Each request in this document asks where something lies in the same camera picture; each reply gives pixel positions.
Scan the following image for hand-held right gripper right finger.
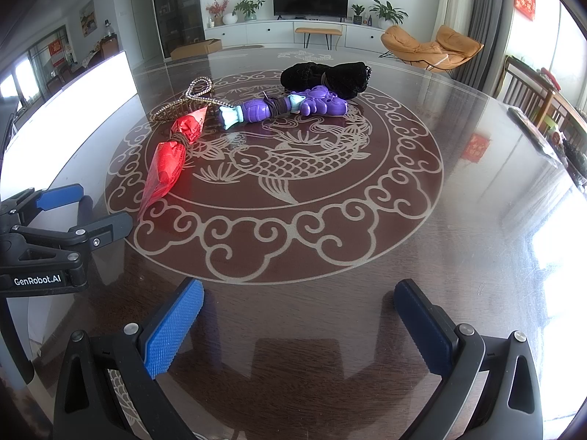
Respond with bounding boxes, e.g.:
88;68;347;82
394;279;544;440

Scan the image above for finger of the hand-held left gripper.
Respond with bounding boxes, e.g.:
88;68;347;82
0;183;84;227
11;213;134;250

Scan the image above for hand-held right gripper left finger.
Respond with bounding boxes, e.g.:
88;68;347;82
52;277;205;440

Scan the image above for brown patterned desktop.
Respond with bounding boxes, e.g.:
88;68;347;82
0;46;587;440

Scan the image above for red foil packet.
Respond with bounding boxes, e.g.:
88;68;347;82
138;105;209;221

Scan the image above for wooden side cabinet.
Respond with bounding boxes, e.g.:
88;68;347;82
98;37;122;62

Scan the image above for cardboard box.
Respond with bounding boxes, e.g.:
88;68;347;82
171;38;223;60

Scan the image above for dark glass display cabinet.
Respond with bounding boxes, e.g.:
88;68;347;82
149;0;205;58

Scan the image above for dark flat pouch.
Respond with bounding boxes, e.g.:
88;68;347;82
509;106;562;157

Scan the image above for purple plastic toy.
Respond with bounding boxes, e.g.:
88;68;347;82
218;85;348;130

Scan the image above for red flower plant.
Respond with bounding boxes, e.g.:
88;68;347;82
205;0;230;26

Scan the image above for white television cabinet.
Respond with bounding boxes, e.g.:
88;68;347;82
204;18;390;51

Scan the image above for wooden dining chair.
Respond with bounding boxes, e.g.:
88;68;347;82
502;55;587;133

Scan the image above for green plant in glass vase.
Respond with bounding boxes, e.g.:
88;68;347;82
232;0;265;21

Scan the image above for black fuzzy rolled socks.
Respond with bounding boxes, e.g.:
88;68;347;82
281;60;371;100

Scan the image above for orange lounge chair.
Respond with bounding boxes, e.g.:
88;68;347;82
380;25;484;74

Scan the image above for wooden bench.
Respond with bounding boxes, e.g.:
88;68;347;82
295;27;343;50

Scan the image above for grey curtain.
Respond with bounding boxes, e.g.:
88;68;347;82
465;0;517;95

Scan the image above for large potted green plant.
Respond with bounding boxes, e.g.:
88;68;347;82
369;0;409;28

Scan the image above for white covered standing air conditioner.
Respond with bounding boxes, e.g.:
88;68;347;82
431;0;478;42

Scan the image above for beaded chain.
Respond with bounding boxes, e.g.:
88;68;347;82
151;78;230;122

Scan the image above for framed wall painting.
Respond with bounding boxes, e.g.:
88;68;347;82
79;0;96;37

